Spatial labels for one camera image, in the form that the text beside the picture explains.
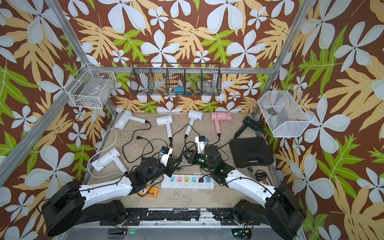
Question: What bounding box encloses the orange power strip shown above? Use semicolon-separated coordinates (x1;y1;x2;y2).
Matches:
138;186;159;198

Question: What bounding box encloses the white mesh basket right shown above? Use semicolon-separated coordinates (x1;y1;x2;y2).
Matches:
258;88;315;138

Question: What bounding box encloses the white multicolour power strip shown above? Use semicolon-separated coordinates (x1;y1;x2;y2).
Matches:
161;175;215;190

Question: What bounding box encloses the pink dryer black cable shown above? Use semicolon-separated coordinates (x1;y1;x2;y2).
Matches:
179;136;223;163

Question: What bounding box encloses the large white hair dryer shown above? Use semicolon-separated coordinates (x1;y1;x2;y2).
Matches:
91;148;128;174

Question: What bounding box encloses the white hair dryer far left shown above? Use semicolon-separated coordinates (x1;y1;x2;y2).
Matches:
114;110;149;129

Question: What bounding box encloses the pink hair dryer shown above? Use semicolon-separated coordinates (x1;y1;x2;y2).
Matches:
211;112;232;138

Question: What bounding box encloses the black mounting rail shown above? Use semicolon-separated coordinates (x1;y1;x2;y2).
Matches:
100;208;246;226

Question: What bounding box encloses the far left dryer cable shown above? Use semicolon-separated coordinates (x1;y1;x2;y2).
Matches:
121;120;154;164

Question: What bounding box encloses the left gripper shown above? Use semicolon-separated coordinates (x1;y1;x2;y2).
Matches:
145;156;181;183

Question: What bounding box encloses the white wire basket left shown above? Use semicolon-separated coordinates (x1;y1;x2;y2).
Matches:
67;69;117;109

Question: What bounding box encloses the ratchet wrench tool set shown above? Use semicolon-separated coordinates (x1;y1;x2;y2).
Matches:
247;167;271;186

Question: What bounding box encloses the black plastic tool case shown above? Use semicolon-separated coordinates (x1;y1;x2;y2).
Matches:
230;137;274;168

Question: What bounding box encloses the large dryer white cable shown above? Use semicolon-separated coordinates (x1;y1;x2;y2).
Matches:
86;128;133;187

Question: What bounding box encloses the black hair dryer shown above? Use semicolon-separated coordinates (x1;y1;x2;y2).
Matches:
234;116;264;138

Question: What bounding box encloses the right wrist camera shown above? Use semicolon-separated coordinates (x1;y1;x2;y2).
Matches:
195;136;209;154

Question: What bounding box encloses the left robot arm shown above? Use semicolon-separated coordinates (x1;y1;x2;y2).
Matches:
42;157;180;237

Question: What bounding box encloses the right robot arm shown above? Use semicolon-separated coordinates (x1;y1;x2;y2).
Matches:
180;146;307;240

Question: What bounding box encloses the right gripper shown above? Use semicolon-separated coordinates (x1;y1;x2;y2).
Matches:
181;150;217;173

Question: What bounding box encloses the black dryer power cable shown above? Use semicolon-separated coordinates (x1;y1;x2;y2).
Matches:
197;136;241;181

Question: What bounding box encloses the black wire basket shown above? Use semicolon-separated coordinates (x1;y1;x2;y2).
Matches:
129;63;222;96

